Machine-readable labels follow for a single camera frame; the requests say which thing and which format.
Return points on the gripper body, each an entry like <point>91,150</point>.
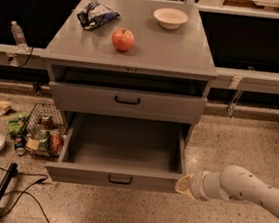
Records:
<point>197,186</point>

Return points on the grey drawer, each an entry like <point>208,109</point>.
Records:
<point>127,103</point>
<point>109,151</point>

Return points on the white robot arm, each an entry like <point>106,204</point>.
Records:
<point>232,184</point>

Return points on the grey metal drawer cabinet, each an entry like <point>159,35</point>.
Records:
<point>165,61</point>

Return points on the red can in basket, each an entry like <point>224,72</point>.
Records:
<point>56,143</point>

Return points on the green can in basket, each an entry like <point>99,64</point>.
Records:
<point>43,140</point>

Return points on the red apple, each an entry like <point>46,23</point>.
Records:
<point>122,39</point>

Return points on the white paper bowl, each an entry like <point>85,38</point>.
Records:
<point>169,18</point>

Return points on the blue soda can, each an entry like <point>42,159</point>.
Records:
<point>20,145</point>

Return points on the green snack bag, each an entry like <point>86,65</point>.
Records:
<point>17,123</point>

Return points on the blue white chip bag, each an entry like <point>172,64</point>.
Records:
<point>96,15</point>

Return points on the clear plastic water bottle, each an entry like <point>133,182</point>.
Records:
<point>19,37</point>

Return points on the wire mesh basket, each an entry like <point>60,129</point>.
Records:
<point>44,117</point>

